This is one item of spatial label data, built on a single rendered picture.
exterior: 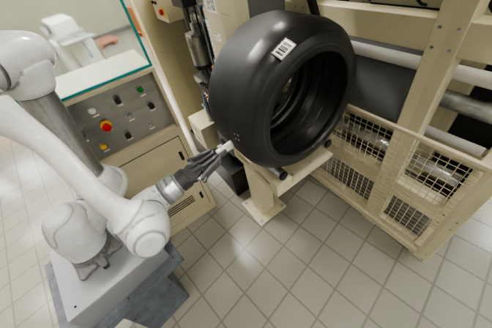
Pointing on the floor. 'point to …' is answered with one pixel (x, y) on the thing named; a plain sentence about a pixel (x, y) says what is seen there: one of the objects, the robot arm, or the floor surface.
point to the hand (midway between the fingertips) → (225, 148)
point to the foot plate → (266, 211)
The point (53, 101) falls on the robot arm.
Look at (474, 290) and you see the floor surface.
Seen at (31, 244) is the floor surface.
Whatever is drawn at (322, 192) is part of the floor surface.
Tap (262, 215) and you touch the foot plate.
